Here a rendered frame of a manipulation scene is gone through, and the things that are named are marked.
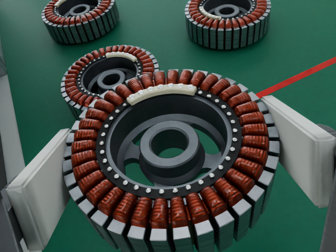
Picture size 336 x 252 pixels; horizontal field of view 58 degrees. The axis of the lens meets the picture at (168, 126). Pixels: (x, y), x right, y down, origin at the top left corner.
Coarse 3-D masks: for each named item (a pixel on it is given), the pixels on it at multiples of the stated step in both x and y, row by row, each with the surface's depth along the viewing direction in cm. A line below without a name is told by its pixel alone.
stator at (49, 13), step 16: (64, 0) 47; (80, 0) 48; (96, 0) 47; (112, 0) 45; (48, 16) 44; (64, 16) 48; (80, 16) 43; (96, 16) 43; (112, 16) 45; (64, 32) 43; (80, 32) 43; (96, 32) 44
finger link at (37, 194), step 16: (48, 144) 15; (64, 144) 16; (32, 160) 14; (48, 160) 14; (32, 176) 12; (48, 176) 14; (16, 192) 11; (32, 192) 12; (48, 192) 13; (64, 192) 15; (16, 208) 12; (32, 208) 12; (48, 208) 13; (64, 208) 15; (32, 224) 12; (48, 224) 13; (32, 240) 12; (48, 240) 13
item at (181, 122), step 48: (144, 96) 18; (192, 96) 18; (240, 96) 16; (96, 144) 16; (144, 144) 16; (192, 144) 16; (240, 144) 15; (96, 192) 14; (144, 192) 14; (192, 192) 13; (240, 192) 13; (144, 240) 13; (192, 240) 14
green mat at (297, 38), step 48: (0, 0) 58; (48, 0) 56; (144, 0) 51; (288, 0) 45; (48, 48) 45; (96, 48) 44; (144, 48) 42; (192, 48) 41; (240, 48) 39; (288, 48) 38; (48, 96) 38; (288, 96) 33; (288, 192) 26; (96, 240) 25; (240, 240) 24; (288, 240) 23
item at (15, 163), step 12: (0, 84) 41; (0, 96) 40; (0, 108) 38; (12, 108) 38; (0, 120) 37; (12, 120) 36; (0, 132) 35; (12, 132) 35; (12, 144) 34; (12, 156) 33; (12, 168) 32
